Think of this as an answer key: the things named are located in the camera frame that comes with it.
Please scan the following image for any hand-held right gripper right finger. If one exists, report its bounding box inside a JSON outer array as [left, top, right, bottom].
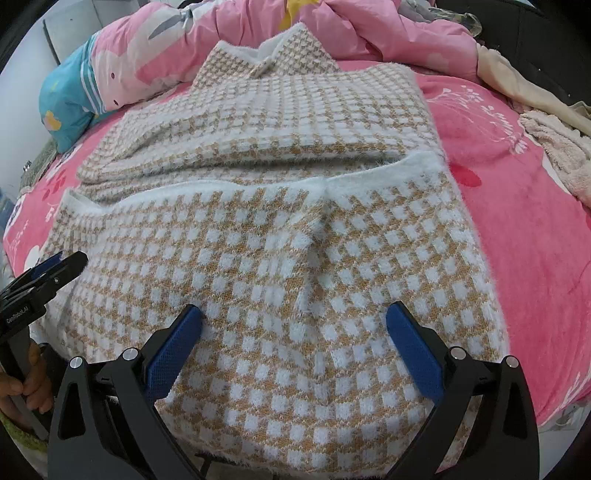
[[385, 301, 541, 480]]

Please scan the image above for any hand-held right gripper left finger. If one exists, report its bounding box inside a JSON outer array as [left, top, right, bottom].
[[48, 302, 206, 480]]

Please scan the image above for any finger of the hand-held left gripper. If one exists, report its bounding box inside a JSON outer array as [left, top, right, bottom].
[[32, 251, 89, 296], [11, 251, 65, 289]]

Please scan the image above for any tan white houndstooth sweater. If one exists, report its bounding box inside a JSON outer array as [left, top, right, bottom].
[[30, 23, 511, 480]]

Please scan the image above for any person's left hand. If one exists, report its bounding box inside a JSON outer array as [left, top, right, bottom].
[[0, 343, 55, 418]]

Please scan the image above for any green textured mat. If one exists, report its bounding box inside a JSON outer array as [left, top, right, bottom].
[[18, 141, 61, 195]]

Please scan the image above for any green fuzzy cloth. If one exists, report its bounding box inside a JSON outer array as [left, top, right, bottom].
[[0, 410, 51, 460]]

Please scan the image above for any pink floral bed sheet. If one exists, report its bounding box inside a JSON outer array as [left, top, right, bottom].
[[0, 74, 591, 435]]

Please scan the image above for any white cabinet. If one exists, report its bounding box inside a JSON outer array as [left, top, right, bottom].
[[44, 9, 116, 65]]

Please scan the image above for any cream fluffy cloth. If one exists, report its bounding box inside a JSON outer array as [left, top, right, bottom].
[[519, 108, 591, 208]]

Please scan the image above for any pink floral quilt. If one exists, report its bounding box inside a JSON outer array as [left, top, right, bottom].
[[37, 0, 485, 153]]

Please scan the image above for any beige garment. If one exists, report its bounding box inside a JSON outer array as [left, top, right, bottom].
[[475, 44, 591, 134]]

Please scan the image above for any plaid cloth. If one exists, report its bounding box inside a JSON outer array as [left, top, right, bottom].
[[434, 7, 485, 40]]

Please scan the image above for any grey cloth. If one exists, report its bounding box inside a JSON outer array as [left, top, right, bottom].
[[399, 0, 437, 21]]

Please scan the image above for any black padded headboard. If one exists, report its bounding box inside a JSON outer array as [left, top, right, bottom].
[[434, 0, 591, 116]]

